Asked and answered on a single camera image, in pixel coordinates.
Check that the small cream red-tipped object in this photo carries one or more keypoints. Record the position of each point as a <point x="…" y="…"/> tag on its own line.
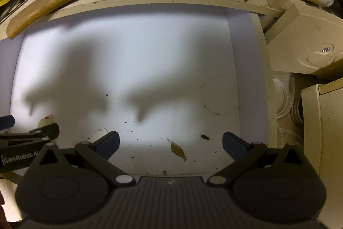
<point x="45" y="121"/>

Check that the white paper scrap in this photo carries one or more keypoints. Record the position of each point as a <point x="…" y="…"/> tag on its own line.
<point x="99" y="134"/>

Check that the dry brown leaf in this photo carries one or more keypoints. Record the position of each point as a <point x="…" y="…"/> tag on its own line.
<point x="178" y="150"/>

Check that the silver screw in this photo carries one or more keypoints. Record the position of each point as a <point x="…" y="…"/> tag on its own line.
<point x="326" y="49"/>

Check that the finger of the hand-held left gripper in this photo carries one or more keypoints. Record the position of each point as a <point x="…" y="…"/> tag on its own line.
<point x="6" y="121"/>
<point x="47" y="131"/>

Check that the cream panel box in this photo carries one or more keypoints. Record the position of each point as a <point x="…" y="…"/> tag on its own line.
<point x="302" y="41"/>

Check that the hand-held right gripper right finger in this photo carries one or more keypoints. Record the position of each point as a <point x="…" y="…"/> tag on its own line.
<point x="232" y="144"/>

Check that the white drawer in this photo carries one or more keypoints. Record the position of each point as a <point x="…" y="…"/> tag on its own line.
<point x="150" y="62"/>

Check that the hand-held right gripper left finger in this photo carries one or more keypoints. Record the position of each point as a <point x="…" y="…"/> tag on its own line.
<point x="108" y="143"/>

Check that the cream cabinet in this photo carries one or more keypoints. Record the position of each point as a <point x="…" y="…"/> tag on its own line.
<point x="325" y="143"/>

